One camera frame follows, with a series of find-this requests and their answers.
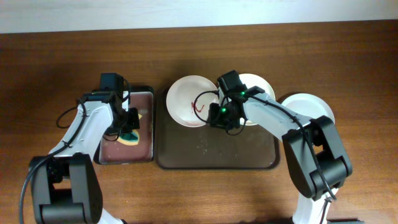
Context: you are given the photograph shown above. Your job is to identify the green and yellow sponge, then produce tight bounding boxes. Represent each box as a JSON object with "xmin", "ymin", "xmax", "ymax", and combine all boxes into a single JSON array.
[{"xmin": 117, "ymin": 129, "xmax": 140, "ymax": 146}]

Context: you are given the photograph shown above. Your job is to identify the white plate with faint stains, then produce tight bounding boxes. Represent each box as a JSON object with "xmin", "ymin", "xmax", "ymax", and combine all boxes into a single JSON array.
[{"xmin": 239, "ymin": 73, "xmax": 275, "ymax": 127}]

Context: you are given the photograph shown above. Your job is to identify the large brown serving tray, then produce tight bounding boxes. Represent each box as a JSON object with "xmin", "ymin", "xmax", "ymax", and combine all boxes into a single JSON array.
[{"xmin": 154, "ymin": 90, "xmax": 280, "ymax": 170}]

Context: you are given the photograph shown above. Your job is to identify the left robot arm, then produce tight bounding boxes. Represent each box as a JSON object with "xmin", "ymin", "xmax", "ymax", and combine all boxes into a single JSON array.
[{"xmin": 23, "ymin": 91, "xmax": 138, "ymax": 223}]

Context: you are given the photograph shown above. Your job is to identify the metal pan with reddish water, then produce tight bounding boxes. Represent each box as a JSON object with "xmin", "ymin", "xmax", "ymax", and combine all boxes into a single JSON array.
[{"xmin": 98, "ymin": 91, "xmax": 154, "ymax": 163}]

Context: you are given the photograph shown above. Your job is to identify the pale grey plate red streaks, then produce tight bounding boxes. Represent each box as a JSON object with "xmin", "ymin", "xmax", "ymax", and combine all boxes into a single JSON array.
[{"xmin": 281, "ymin": 93, "xmax": 335, "ymax": 122}]

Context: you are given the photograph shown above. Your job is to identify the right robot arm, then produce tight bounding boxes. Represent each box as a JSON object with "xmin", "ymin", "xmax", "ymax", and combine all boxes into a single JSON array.
[{"xmin": 206, "ymin": 86, "xmax": 353, "ymax": 223}]

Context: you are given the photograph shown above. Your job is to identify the white plate with red squiggle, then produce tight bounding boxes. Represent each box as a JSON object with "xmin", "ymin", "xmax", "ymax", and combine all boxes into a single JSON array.
[{"xmin": 166, "ymin": 75, "xmax": 219, "ymax": 128}]

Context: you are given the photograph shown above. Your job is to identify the small black tray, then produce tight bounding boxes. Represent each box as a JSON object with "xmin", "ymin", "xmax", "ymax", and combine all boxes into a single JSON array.
[{"xmin": 93, "ymin": 85, "xmax": 155, "ymax": 165}]

